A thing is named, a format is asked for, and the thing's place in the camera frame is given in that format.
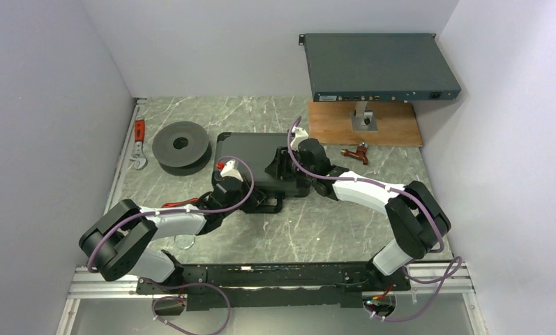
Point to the clear round lid left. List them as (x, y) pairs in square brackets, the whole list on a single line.
[(184, 242)]

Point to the red black utility knife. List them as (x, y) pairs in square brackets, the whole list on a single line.
[(180, 203)]

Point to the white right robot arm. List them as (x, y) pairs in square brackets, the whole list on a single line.
[(418, 222)]

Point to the red adjustable wrench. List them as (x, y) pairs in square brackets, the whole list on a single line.
[(137, 156)]

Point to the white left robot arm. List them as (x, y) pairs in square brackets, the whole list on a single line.
[(117, 244)]

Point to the wooden base board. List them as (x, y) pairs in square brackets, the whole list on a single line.
[(382, 123)]

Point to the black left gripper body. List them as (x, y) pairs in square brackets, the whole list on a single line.
[(250, 203)]

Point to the brass red valve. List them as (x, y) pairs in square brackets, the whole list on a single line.
[(360, 154)]

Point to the metal device stand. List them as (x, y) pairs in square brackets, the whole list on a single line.
[(363, 118)]

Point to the black poker set case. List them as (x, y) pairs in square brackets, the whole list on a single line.
[(257, 151)]

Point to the black filament spool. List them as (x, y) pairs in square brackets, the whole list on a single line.
[(182, 148)]

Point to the grey rack network device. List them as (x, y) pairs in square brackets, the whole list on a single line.
[(388, 67)]

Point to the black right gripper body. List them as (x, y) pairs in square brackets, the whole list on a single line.
[(289, 166)]

